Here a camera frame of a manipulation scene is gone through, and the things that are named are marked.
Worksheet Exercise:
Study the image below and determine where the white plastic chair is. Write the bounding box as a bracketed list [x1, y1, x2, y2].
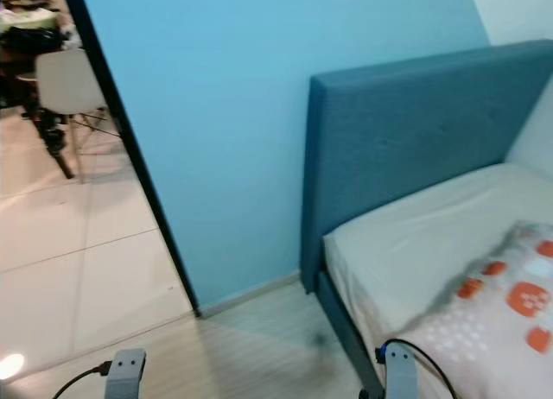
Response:
[36, 49, 126, 184]

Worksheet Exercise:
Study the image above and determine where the black folded tripod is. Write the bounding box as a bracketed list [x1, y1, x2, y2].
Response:
[28, 105, 75, 181]

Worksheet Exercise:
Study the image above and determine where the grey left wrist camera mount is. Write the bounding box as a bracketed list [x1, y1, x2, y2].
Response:
[105, 348, 147, 399]

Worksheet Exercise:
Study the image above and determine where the pink pillow with orange flowers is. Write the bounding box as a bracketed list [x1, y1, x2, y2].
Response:
[393, 220, 553, 399]

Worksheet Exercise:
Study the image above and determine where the dark door frame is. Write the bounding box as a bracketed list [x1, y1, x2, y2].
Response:
[60, 0, 201, 318]

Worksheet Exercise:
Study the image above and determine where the cream sheeted mattress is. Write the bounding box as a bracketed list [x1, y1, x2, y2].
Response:
[322, 163, 553, 391]

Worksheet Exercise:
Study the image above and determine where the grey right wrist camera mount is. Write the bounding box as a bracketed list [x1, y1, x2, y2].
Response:
[382, 342, 417, 399]

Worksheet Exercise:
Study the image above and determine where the cluttered dining table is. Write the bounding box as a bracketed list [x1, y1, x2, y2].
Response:
[0, 0, 83, 111]

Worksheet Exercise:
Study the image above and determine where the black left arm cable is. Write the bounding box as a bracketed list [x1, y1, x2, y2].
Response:
[52, 361, 113, 399]

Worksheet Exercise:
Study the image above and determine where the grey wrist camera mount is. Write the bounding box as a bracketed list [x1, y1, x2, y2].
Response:
[382, 342, 417, 399]
[105, 348, 147, 399]

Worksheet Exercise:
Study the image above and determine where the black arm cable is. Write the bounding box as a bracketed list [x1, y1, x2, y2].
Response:
[52, 361, 113, 399]
[374, 339, 457, 399]

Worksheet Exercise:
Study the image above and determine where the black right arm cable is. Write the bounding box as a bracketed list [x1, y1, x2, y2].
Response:
[374, 339, 457, 399]

